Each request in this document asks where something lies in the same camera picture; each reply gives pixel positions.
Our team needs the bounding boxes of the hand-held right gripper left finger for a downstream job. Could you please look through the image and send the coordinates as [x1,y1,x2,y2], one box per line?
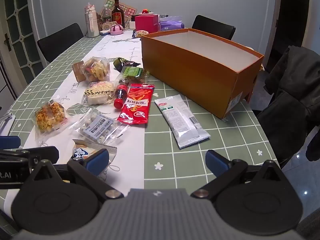
[24,149,124,200]

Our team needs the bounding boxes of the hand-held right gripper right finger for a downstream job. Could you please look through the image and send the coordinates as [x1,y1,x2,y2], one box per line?
[191,150,292,200]

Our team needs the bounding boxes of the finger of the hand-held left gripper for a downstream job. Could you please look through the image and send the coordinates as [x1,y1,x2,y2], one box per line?
[0,146,60,167]
[0,136,21,150]

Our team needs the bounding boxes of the blue white cracker packet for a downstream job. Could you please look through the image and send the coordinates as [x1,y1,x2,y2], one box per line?
[72,139,118,182]

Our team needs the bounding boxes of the clear bag of white balls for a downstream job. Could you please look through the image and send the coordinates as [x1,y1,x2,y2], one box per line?
[73,109,130,145]

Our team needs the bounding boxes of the golden crispy cake packet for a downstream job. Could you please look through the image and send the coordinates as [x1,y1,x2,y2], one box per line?
[34,99,69,133]

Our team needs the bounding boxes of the silver white snack packet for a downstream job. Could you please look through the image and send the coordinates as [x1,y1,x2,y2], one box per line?
[154,94,211,150]

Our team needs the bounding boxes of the checkered puffed rice packet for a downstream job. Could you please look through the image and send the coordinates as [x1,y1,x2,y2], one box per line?
[82,80,118,105]

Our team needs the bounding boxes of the red snack packet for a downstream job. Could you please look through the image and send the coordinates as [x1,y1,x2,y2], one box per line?
[117,83,155,125]

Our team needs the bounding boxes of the small cola bottle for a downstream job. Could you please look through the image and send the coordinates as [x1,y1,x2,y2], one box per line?
[113,79,130,109]

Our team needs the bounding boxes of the mixed chips bag brown label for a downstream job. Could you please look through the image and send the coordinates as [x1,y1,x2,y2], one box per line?
[72,56,111,83]

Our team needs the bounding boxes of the clear bag green label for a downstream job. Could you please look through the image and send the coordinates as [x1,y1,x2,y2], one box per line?
[117,66,150,83]

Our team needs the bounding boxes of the orange cardboard box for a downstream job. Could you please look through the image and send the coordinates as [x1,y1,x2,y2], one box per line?
[141,28,265,119]

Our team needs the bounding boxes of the black yellow snack packet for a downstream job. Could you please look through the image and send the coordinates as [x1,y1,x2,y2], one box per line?
[113,57,135,70]

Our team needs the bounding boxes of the white metal rod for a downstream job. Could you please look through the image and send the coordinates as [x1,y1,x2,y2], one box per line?
[0,112,15,130]

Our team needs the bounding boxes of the dark jacket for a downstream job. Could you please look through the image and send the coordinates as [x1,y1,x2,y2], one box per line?
[256,45,320,163]

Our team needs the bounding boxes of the black chair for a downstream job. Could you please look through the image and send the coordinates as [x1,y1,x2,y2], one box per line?
[191,15,236,40]
[37,23,84,63]

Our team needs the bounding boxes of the glass panel door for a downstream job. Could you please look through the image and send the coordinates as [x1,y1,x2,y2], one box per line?
[0,0,45,88]

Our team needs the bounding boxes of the pink round container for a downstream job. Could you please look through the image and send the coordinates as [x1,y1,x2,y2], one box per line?
[110,24,125,35]

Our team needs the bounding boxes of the small beige radio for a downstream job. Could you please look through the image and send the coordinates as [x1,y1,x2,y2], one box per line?
[99,21,117,32]

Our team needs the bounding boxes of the white thermos bottle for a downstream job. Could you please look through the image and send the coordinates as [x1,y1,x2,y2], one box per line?
[84,3,100,38]

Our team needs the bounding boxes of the purple tissue pack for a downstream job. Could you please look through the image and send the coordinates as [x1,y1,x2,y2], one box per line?
[158,16,185,32]

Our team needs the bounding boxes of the pink gift box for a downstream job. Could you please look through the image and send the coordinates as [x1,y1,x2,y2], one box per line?
[135,14,159,33]

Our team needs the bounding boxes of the brown liquor bottle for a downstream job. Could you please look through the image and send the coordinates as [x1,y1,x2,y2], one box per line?
[111,0,125,29]

